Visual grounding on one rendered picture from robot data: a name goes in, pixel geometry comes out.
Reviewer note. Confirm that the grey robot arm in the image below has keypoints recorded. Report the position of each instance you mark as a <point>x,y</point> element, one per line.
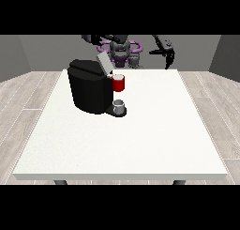
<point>163,41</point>
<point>87,38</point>

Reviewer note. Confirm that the small grey cup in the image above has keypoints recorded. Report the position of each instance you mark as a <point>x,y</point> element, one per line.
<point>119,108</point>

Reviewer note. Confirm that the pale grey machine lid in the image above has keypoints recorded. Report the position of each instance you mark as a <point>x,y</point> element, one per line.
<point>105,63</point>

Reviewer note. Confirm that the dark table leg stub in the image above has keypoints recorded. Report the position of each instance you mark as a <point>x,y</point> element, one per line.
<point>60,182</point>
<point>179,182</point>

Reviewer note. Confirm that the small grey coffee pod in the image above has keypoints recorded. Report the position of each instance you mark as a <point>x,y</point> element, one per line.
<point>134,61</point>

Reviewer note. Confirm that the black coffee machine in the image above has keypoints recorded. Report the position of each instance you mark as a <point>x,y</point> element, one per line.
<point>87,89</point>

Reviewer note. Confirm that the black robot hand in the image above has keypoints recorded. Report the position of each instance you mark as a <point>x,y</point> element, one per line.
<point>168,53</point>
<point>100,40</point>

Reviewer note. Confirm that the red pod holder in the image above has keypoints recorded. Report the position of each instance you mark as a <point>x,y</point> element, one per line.
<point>118,85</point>

